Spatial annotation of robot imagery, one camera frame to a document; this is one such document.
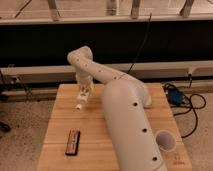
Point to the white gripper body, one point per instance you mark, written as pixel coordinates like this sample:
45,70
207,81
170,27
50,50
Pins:
85,82

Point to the small white bottle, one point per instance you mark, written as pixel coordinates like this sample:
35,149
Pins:
82,98

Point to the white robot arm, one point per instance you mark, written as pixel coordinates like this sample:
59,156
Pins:
123,100

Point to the black rectangular box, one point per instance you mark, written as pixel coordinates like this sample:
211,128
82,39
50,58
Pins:
73,143

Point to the small white container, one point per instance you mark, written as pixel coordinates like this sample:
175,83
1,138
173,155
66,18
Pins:
148,103

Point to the blue power adapter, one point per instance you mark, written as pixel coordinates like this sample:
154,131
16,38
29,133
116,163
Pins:
175,97

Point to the white paper cup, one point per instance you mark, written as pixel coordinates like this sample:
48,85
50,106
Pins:
165,140

